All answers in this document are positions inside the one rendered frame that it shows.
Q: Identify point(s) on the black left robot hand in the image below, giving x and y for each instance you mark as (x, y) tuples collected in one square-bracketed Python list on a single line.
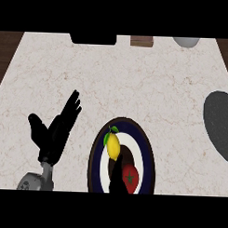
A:
[(57, 132)]

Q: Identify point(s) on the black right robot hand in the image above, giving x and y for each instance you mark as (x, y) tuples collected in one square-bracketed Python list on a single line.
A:
[(118, 178)]

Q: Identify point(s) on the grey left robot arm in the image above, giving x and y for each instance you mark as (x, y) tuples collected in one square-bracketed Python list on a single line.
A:
[(36, 180)]

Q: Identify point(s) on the red tomato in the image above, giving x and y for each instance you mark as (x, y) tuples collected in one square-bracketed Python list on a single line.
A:
[(131, 178)]

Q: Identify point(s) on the dark blue and white plate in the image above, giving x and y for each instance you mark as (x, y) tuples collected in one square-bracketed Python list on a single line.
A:
[(98, 162)]

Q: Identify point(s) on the dark grey pan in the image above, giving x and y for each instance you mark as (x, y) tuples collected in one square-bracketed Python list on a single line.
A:
[(219, 125)]

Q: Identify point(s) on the yellow lemon with green leaf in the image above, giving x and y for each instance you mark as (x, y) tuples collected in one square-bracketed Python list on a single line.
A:
[(113, 146)]

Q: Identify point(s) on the black appliance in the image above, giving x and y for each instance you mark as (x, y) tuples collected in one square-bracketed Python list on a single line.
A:
[(93, 39)]

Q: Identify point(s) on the brown wooden block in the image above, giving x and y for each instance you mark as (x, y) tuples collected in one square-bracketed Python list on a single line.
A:
[(142, 41)]

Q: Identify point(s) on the grey round bowl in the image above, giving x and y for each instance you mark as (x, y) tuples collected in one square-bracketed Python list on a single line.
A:
[(186, 41)]

